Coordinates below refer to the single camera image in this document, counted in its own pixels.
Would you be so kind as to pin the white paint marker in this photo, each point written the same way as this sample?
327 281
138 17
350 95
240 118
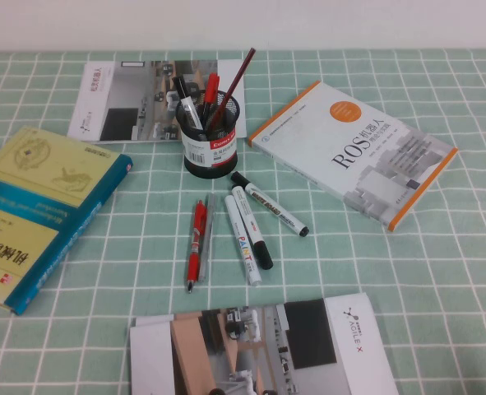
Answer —
242 243

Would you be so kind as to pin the grey pen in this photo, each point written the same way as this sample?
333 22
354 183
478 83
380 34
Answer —
208 234

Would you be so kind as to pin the white brochure with office photo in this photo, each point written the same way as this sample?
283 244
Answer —
119 103

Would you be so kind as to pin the white board marker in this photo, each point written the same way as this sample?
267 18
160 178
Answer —
267 203

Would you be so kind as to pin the white marker with black cap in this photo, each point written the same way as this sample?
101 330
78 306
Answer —
246 214

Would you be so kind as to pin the red gel pen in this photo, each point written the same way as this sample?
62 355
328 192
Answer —
197 238

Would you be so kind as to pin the white orange ROS book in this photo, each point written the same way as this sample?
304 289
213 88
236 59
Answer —
349 144

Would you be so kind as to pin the black and white marker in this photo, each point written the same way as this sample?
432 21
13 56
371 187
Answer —
187 103

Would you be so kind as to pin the black mesh pen holder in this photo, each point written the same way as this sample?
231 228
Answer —
209 160

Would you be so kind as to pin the white AgileX brochure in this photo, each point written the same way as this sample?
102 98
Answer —
308 349

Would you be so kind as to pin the yellow and teal book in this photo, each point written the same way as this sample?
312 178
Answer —
29 205

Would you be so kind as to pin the thin dark red pen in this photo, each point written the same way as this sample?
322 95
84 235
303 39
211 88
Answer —
242 70

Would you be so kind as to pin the red capped pen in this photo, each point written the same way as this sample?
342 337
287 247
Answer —
211 84

